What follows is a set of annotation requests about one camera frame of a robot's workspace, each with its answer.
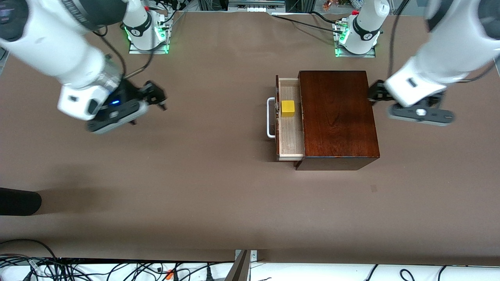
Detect wooden drawer with white handle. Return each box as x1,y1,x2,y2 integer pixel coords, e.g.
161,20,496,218
267,75,306,162

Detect dark brown wooden cabinet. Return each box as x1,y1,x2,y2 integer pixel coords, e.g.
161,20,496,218
295,70,380,171

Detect black cylinder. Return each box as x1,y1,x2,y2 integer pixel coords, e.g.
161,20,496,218
0,187,42,216

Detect grey metal strut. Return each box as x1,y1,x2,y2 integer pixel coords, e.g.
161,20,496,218
225,250,250,281

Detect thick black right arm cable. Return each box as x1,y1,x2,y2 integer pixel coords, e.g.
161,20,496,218
126,11,176,78

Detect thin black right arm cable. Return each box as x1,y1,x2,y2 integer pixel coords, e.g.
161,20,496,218
93,28,126,78

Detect metal base plate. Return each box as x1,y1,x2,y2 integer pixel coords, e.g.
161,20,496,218
129,41,169,55
335,45,377,58

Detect short black table cable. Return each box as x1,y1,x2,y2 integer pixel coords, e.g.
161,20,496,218
311,11,339,24

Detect long black table cable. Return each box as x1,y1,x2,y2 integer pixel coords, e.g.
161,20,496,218
271,15,341,32

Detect silver aluminium frame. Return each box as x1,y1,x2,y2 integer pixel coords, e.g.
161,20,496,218
228,0,286,13

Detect looped black cable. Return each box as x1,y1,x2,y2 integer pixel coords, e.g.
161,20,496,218
0,239,59,261

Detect small metal bracket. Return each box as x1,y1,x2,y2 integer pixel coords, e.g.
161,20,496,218
234,250,258,263

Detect tangled black cables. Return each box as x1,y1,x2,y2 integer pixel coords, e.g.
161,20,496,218
0,256,235,281

